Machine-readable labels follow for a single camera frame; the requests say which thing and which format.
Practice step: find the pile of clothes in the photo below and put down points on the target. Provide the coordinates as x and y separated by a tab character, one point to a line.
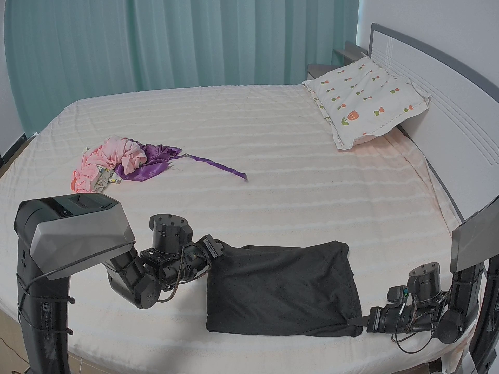
117	154

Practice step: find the bed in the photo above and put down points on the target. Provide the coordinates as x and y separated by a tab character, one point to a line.
273	170

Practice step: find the black T-shirt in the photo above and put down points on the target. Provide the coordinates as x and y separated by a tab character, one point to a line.
280	286

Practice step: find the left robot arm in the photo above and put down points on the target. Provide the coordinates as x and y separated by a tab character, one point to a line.
78	232

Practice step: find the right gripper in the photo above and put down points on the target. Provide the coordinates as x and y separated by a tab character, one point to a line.
390	320

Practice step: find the blue-green curtain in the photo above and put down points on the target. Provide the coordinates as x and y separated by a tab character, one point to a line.
175	33

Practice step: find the white printed pillow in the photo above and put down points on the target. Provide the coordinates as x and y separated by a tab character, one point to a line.
362	99

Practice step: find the grey bedside table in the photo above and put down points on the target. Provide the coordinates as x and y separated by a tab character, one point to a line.
319	70

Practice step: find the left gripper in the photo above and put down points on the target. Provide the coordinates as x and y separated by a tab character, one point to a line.
199	259

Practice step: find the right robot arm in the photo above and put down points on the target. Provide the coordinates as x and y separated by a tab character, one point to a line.
467	240

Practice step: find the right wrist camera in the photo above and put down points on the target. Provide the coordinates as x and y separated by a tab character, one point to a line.
397	293

